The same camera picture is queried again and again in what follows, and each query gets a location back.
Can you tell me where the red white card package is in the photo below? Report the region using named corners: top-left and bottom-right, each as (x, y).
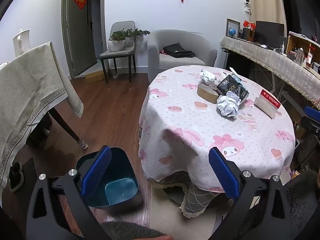
top-left (254, 89), bottom-right (281, 119)

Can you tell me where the dark wooden table leg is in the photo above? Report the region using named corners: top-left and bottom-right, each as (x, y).
top-left (49, 106), bottom-right (88, 150)

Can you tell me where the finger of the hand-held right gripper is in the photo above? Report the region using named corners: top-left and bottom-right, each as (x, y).
top-left (301, 106), bottom-right (320, 135)

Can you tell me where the grey door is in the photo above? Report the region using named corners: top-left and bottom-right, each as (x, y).
top-left (61, 0), bottom-right (97, 77)

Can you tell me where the grey lace table skirt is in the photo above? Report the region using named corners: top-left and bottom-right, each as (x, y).
top-left (147, 171), bottom-right (227, 218)

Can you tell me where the beige patterned tablecloth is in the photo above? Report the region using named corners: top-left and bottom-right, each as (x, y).
top-left (0, 42), bottom-right (84, 193)

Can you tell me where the dark teal trash bin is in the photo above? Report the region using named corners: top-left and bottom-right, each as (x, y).
top-left (76, 147), bottom-right (143, 209)

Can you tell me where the small paper ball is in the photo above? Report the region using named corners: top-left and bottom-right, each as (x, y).
top-left (199, 69), bottom-right (217, 84)

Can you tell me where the grey fleece clothing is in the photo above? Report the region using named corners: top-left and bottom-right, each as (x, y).
top-left (100, 172), bottom-right (320, 240)

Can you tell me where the beige curtain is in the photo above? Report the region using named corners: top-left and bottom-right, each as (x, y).
top-left (246, 0), bottom-right (287, 30)

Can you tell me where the picture frame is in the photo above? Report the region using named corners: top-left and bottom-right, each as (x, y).
top-left (226, 18), bottom-right (240, 38)

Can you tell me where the dark floor mat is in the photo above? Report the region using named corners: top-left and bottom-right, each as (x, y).
top-left (15, 157), bottom-right (38, 205)

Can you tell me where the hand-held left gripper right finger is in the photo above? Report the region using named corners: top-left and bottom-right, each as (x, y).
top-left (208, 147), bottom-right (292, 240)

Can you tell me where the open cardboard box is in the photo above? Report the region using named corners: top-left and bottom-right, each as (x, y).
top-left (286, 31), bottom-right (320, 68)

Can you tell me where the cardboard tape ring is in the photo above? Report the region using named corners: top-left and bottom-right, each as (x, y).
top-left (197, 83), bottom-right (220, 104)

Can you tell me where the grey dining chair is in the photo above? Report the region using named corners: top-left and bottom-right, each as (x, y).
top-left (99, 21), bottom-right (137, 88)

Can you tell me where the white electric kettle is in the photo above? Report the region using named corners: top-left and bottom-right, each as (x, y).
top-left (12, 29), bottom-right (31, 58)

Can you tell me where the pink printed tablecloth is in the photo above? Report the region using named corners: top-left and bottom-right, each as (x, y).
top-left (138, 65), bottom-right (296, 193)

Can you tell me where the black tissue packet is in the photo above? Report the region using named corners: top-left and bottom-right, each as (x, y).
top-left (216, 76), bottom-right (250, 102)

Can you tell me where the black monitor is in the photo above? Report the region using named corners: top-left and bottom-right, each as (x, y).
top-left (254, 20), bottom-right (285, 45)

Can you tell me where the large paper ball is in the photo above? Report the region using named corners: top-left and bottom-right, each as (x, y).
top-left (216, 91), bottom-right (242, 118)

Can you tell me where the black bag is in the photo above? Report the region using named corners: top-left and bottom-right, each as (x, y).
top-left (163, 43), bottom-right (195, 58)

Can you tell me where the dark shoe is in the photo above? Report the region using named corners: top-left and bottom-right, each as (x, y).
top-left (9, 162), bottom-right (22, 178)
top-left (9, 171), bottom-right (25, 192)

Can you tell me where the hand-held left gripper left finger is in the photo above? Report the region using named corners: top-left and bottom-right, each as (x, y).
top-left (26, 145), bottom-right (112, 240)

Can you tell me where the grey armchair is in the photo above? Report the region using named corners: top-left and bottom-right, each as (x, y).
top-left (147, 29), bottom-right (218, 83)

